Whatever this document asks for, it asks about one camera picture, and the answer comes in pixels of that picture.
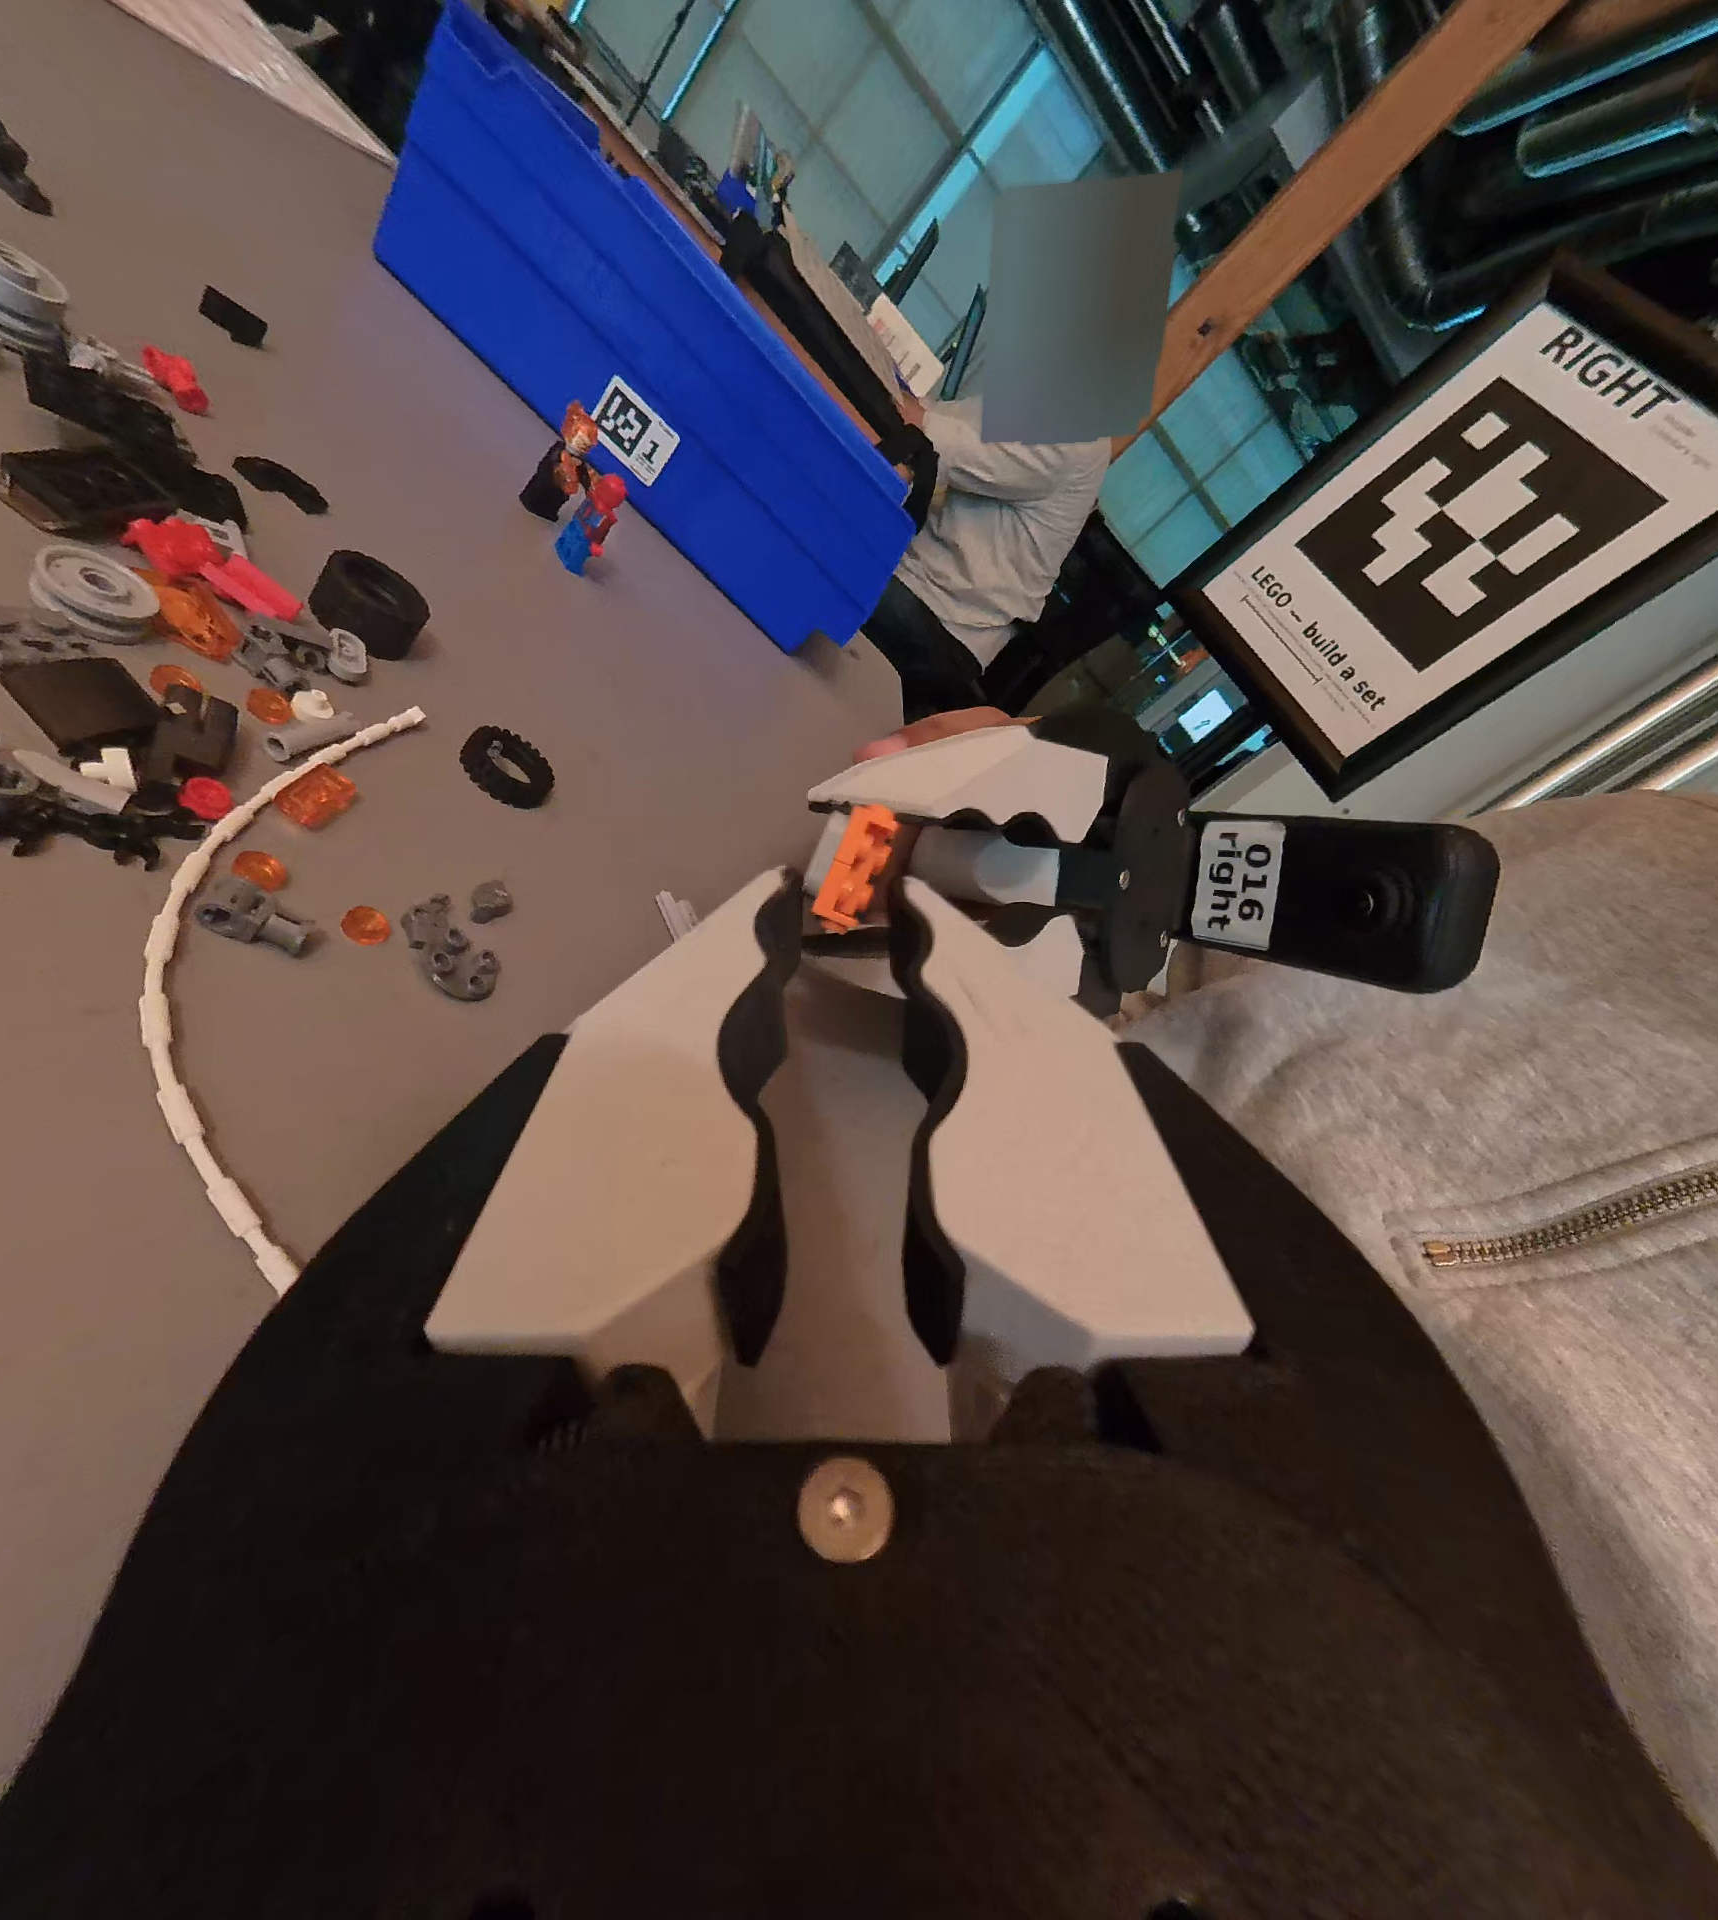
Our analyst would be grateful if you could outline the silver ventilation ducts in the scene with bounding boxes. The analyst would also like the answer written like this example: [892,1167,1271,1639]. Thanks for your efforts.
[1035,0,1718,394]

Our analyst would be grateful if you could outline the wide black lego tyre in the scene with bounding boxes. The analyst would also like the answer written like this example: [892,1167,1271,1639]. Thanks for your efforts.
[310,550,433,666]

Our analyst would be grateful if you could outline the white flexible lego string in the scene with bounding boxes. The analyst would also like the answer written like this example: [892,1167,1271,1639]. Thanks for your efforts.
[143,704,433,1298]

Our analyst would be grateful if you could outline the wooden ceiling beam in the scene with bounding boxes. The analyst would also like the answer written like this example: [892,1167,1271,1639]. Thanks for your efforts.
[1148,0,1573,435]

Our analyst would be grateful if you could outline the person's right hand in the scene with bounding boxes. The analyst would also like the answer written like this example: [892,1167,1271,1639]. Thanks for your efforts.
[855,715,1023,758]

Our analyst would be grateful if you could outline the orange and grey lego assembly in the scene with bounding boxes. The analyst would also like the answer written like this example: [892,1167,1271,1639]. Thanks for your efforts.
[808,797,898,935]

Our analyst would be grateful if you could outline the metal railing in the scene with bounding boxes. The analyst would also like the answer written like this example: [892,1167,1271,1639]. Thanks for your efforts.
[1463,579,1718,820]

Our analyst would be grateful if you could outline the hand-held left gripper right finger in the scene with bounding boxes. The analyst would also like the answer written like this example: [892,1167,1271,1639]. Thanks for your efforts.
[892,875,1259,1437]

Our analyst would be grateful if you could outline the flame-headed lego minifigure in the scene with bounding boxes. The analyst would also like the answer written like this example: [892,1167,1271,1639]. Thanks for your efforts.
[520,400,600,521]

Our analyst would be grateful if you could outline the thin black lego tyre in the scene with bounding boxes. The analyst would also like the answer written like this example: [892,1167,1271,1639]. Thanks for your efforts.
[463,730,561,814]

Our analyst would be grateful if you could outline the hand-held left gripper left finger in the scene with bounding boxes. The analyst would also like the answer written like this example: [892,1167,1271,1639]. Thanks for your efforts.
[419,869,808,1440]

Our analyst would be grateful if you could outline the pile of lego pieces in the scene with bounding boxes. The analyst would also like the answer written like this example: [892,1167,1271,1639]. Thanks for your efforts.
[0,193,561,1005]

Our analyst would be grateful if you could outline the blue plastic bin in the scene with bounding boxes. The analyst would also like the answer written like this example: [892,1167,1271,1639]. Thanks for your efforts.
[373,0,917,660]

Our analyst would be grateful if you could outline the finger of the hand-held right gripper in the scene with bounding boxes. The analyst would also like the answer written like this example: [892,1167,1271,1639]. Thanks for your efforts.
[808,724,1115,850]
[898,829,1087,924]

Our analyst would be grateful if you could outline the red and blue lego minifigure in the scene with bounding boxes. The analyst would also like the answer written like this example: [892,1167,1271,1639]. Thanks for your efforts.
[554,471,629,579]

